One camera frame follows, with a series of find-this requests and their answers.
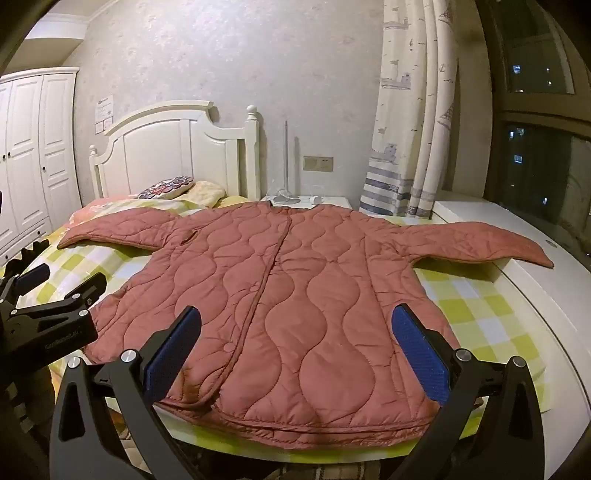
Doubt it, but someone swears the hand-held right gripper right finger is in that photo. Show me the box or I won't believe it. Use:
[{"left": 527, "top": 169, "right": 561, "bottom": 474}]
[{"left": 388, "top": 303, "right": 546, "bottom": 480}]

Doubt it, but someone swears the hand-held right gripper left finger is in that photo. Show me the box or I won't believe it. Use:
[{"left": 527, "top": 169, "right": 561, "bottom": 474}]
[{"left": 48, "top": 305, "right": 204, "bottom": 480}]

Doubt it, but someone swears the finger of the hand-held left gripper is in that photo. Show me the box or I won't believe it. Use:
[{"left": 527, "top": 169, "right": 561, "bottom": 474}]
[
  {"left": 0, "top": 240, "right": 51, "bottom": 303},
  {"left": 7, "top": 272, "right": 108, "bottom": 324}
]

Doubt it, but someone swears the red quilted jacket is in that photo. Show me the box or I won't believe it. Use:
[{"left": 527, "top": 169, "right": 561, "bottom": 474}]
[{"left": 56, "top": 199, "right": 555, "bottom": 438}]

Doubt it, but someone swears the green checkered blanket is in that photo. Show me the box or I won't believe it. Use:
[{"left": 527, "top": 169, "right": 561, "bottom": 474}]
[{"left": 0, "top": 196, "right": 541, "bottom": 462}]

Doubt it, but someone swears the pink floral bedsheet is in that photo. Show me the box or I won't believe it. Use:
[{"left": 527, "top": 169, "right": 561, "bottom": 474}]
[{"left": 68, "top": 196, "right": 139, "bottom": 222}]

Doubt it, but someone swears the white window bench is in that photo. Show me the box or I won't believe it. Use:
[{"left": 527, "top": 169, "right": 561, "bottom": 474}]
[{"left": 416, "top": 191, "right": 591, "bottom": 416}]

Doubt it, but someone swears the white wardrobe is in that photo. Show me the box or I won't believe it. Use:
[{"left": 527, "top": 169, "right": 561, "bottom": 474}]
[{"left": 0, "top": 67, "right": 83, "bottom": 268}]

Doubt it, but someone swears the round patterned cushion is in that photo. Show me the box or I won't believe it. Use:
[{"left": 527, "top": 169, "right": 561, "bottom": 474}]
[{"left": 137, "top": 178, "right": 195, "bottom": 200}]

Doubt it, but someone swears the pale yellow fluffy pillow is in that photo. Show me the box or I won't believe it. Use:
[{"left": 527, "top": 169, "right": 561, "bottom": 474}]
[{"left": 178, "top": 181, "right": 227, "bottom": 207}]

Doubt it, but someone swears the white nightstand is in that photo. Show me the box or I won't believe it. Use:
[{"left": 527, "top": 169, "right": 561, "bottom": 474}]
[{"left": 259, "top": 194, "right": 352, "bottom": 212}]

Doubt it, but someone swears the white bed headboard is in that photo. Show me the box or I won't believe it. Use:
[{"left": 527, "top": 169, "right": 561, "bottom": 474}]
[{"left": 89, "top": 100, "right": 262, "bottom": 201}]

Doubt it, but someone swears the slim white stand lamp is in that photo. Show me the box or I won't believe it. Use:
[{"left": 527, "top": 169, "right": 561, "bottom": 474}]
[{"left": 271, "top": 120, "right": 302, "bottom": 207}]

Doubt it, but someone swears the dark window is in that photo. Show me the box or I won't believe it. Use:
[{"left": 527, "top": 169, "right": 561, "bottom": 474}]
[{"left": 480, "top": 0, "right": 591, "bottom": 259}]

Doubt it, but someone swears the printed striped curtain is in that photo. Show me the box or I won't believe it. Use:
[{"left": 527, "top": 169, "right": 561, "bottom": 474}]
[{"left": 359, "top": 0, "right": 459, "bottom": 220}]

